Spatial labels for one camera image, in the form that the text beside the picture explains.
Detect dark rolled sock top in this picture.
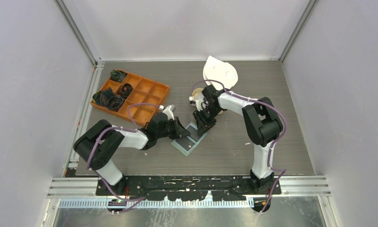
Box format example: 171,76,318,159
110,69,128,83

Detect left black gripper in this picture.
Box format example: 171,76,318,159
156,116,190,140

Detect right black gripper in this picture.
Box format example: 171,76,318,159
193,105,222,137

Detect white folded cloth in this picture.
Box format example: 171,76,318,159
203,56,238,90

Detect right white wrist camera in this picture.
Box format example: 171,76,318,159
189,93,206,111

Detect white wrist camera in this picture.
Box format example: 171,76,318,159
162,105,176,120
189,93,206,111

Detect green card holder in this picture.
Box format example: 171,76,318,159
171,122,207,157

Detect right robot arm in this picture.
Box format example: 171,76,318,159
189,85,284,194

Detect grey credit card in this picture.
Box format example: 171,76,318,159
187,125,203,143

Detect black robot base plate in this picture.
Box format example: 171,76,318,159
112,175,281,201

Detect dark rolled socks large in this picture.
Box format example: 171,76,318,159
92,87,125,112

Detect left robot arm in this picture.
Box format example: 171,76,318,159
73,113,191,195

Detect beige oval card tray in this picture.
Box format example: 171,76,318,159
189,85,224,115

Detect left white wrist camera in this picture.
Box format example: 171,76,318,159
162,105,176,120

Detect dark rolled sock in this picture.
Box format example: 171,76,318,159
110,69,128,83
117,83,133,97

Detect orange compartment tray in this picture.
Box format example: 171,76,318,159
90,69,170,126

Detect perforated metal rail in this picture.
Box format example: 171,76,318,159
59,198,254,209

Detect dark rolled sock middle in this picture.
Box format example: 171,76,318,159
117,83,133,97

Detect grey VIP card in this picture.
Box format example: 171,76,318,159
176,138,194,152

